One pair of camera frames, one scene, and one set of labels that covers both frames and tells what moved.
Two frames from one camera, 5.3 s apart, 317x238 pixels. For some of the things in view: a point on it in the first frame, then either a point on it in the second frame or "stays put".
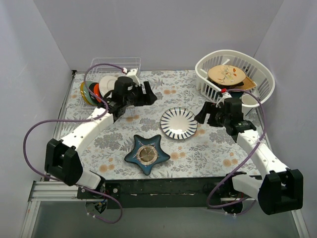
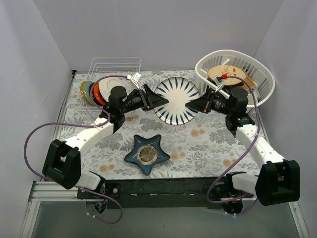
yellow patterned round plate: (82, 93) stays put
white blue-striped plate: (179, 123) to (179, 91)
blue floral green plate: (86, 91) stays put
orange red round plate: (97, 91) stays put
